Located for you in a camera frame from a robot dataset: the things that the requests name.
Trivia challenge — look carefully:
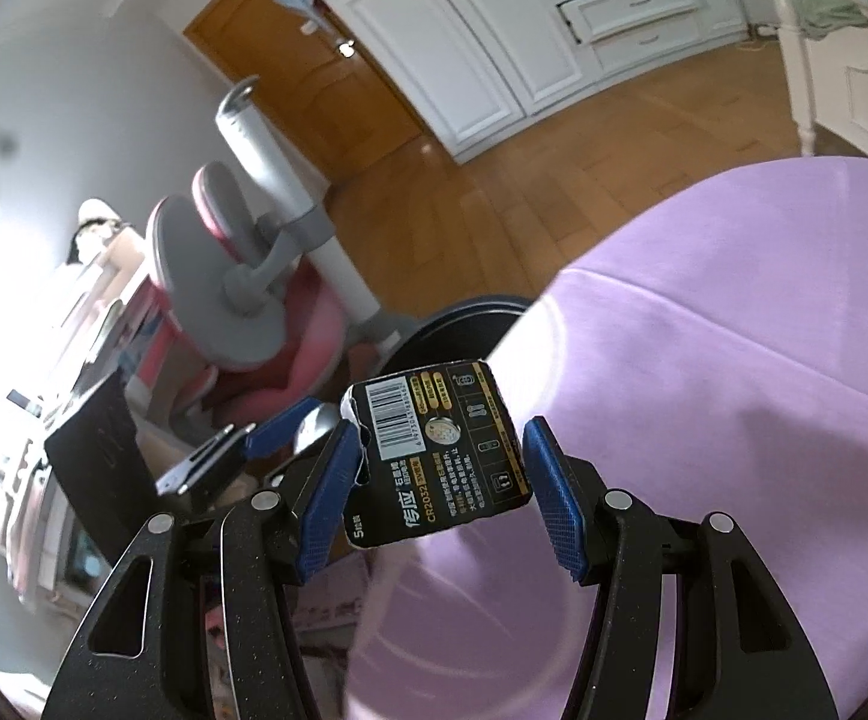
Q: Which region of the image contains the green cloth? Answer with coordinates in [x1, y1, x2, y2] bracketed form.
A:
[800, 0, 868, 40]

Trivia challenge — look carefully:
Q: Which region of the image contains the black box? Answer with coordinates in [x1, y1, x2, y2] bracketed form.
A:
[44, 373, 161, 571]

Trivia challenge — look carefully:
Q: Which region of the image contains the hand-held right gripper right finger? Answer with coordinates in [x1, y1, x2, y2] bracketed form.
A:
[522, 416, 840, 720]

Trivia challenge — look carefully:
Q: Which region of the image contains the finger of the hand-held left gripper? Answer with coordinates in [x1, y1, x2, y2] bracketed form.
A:
[155, 396, 322, 497]

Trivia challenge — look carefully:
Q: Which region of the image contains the black battery card packet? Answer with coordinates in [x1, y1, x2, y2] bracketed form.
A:
[340, 360, 534, 550]

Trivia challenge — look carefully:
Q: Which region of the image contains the white capped figurine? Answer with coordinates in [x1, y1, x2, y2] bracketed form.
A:
[66, 199, 142, 269]

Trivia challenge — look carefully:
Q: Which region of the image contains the grey pink chair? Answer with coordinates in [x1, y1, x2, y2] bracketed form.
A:
[145, 161, 349, 421]

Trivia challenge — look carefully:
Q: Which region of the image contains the white pink desk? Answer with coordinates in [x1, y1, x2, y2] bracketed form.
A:
[0, 225, 174, 593]

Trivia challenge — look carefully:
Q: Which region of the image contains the white wardrobe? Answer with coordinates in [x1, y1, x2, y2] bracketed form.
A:
[261, 0, 774, 166]

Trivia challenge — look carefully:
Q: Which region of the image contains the white carved bed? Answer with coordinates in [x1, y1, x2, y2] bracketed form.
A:
[755, 0, 868, 166]

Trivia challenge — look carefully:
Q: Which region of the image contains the black round bin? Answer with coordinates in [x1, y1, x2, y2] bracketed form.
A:
[387, 295, 532, 391]

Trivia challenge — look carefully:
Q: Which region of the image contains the wooden door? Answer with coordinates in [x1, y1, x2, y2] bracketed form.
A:
[182, 0, 429, 182]

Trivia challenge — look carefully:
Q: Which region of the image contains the white tower fan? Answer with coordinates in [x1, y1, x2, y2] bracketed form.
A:
[212, 75, 405, 346]

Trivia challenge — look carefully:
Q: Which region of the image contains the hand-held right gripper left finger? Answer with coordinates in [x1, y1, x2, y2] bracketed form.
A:
[44, 420, 364, 720]

